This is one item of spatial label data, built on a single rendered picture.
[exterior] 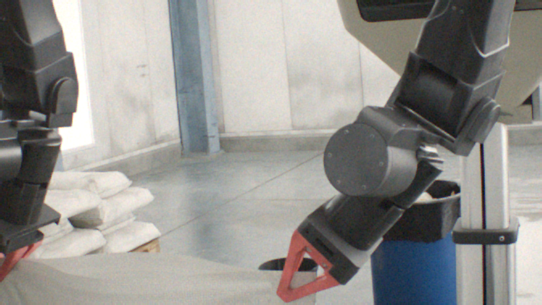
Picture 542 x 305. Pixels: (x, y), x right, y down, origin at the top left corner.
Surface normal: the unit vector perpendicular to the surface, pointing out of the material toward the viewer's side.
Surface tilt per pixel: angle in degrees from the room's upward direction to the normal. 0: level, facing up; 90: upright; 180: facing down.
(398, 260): 93
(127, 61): 90
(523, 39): 130
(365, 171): 77
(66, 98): 105
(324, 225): 45
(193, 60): 90
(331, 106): 90
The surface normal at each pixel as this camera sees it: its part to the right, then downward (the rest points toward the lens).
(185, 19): -0.37, 0.15
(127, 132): 0.92, -0.03
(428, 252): 0.03, 0.18
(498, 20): 0.66, 0.43
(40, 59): 0.82, 0.27
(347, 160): -0.56, -0.07
